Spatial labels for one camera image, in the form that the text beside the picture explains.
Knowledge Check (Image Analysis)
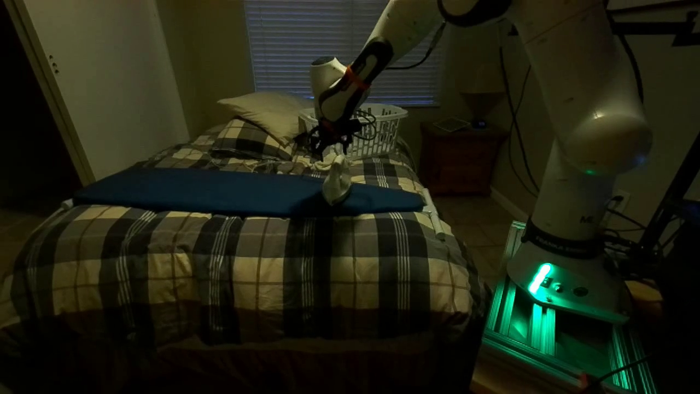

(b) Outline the white clothes iron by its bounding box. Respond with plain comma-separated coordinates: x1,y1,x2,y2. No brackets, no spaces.
321,154,352,206

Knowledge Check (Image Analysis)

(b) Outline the white laundry basket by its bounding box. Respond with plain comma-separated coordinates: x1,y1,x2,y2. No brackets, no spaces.
298,102,410,161

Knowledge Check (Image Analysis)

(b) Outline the beige pillow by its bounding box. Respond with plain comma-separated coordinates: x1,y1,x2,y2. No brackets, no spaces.
217,91,316,146

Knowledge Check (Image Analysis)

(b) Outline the plaid pillow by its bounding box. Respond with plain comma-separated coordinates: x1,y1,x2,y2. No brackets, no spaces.
210,117,299,163

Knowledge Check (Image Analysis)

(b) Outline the window with blinds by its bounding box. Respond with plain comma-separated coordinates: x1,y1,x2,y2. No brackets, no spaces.
243,0,445,108

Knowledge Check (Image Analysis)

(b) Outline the square flat tray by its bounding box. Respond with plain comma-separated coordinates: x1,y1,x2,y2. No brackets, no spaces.
433,116,471,134

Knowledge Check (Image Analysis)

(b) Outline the blue ironing board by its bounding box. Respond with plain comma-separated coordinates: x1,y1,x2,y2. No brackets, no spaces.
60,166,447,241

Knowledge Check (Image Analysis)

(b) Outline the wooden nightstand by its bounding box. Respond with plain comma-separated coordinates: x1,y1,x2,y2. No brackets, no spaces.
419,121,510,197

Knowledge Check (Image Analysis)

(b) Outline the plaid comforter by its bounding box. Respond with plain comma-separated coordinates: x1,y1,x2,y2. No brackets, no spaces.
0,121,491,354

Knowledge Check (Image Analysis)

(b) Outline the table lamp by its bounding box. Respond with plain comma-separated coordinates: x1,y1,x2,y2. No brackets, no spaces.
461,61,508,124

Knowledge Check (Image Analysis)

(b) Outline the white door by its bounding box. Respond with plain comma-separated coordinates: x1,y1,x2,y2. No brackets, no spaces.
10,0,190,187

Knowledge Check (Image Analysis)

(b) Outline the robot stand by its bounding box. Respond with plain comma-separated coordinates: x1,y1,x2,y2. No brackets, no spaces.
480,219,658,394

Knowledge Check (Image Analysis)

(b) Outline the black cable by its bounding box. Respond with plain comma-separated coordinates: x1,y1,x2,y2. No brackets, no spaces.
497,33,543,199

